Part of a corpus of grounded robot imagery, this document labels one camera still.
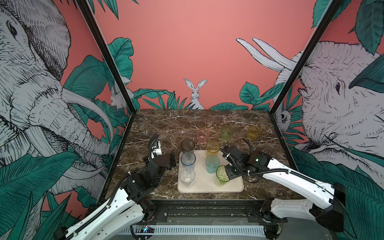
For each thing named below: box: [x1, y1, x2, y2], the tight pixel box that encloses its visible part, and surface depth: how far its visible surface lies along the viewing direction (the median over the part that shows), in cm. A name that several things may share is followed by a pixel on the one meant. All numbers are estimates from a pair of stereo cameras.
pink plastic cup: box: [196, 128, 210, 144], surface depth 106 cm
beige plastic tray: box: [177, 149, 244, 194], surface depth 85 cm
